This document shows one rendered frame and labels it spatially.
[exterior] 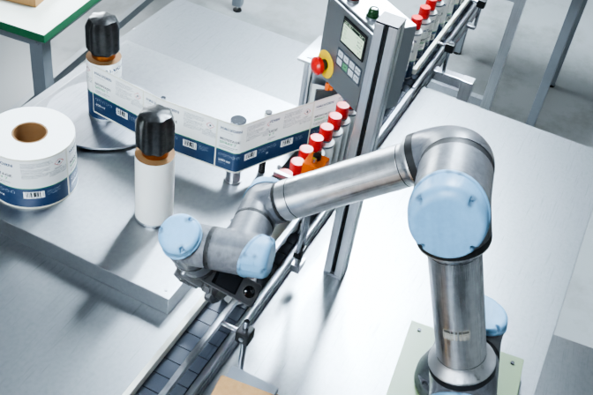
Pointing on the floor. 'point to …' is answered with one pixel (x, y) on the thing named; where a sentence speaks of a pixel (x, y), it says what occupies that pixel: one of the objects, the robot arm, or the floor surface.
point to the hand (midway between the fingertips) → (227, 292)
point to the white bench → (25, 18)
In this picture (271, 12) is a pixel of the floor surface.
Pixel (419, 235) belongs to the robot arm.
